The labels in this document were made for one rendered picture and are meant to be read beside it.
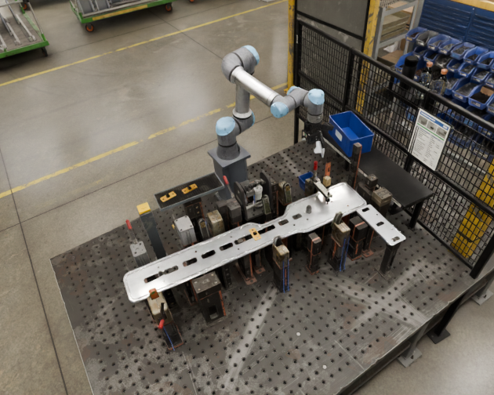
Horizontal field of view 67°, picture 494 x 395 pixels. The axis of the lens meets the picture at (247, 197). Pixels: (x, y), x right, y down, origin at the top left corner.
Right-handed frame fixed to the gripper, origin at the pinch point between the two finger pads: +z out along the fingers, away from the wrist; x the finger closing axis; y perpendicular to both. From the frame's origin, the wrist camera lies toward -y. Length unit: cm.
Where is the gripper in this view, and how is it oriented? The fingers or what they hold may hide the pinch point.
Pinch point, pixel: (315, 150)
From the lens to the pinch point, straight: 209.2
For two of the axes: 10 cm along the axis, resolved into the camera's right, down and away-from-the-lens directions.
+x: 4.4, 6.1, -6.6
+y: -8.9, 3.5, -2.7
